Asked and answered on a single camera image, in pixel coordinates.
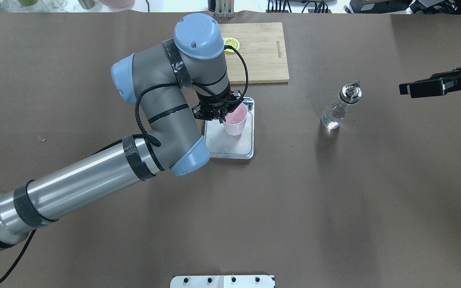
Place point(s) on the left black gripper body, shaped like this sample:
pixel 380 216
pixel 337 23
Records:
pixel 213 98

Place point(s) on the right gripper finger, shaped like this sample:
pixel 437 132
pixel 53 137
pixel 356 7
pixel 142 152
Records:
pixel 429 88
pixel 455 74

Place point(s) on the pink plastic cup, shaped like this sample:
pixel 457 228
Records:
pixel 235 122

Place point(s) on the glass sauce bottle metal spout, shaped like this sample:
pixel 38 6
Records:
pixel 348 96

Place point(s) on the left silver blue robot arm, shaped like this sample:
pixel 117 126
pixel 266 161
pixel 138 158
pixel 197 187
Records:
pixel 171 85

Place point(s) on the silver kitchen scale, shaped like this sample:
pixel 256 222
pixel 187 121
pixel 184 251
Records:
pixel 223 145

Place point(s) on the lemon slice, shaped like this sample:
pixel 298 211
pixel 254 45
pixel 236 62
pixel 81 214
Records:
pixel 231 44

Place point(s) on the bamboo cutting board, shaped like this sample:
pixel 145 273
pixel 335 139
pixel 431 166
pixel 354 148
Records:
pixel 262 46

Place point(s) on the aluminium frame post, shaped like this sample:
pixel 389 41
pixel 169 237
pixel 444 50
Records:
pixel 224 8

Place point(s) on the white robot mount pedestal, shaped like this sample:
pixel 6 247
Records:
pixel 223 281

